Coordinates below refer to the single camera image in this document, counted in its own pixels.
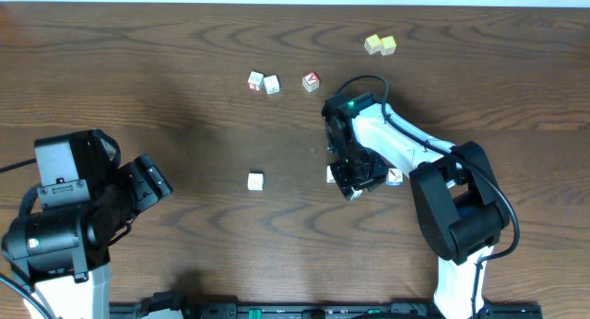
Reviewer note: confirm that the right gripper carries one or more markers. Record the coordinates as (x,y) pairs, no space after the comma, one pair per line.
(346,182)

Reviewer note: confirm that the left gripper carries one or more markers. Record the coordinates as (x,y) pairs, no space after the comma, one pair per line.
(150,182)

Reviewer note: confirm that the white block blue pencil picture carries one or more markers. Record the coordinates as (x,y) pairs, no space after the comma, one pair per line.
(394,177)

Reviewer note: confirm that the white block teal side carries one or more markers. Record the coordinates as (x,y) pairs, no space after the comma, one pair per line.
(255,181)

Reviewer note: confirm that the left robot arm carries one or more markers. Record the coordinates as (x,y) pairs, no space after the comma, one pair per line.
(60,255)

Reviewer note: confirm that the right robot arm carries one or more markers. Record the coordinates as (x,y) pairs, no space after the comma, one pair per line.
(460,213)

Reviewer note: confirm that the red letter A block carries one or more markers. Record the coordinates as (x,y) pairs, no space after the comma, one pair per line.
(311,81)

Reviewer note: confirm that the white block blue side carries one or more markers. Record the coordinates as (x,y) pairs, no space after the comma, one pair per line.
(271,84)

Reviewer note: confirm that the yellow block left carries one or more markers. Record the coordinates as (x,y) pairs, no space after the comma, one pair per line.
(373,44)

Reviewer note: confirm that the yellow block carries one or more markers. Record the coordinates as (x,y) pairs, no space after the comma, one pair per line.
(388,45)
(373,44)

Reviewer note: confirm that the yellow block right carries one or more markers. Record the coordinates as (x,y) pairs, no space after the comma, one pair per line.
(388,45)

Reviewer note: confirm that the white block red number three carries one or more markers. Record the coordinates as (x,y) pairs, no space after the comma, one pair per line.
(255,81)

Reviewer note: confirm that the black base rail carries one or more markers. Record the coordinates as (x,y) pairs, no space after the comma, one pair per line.
(172,304)

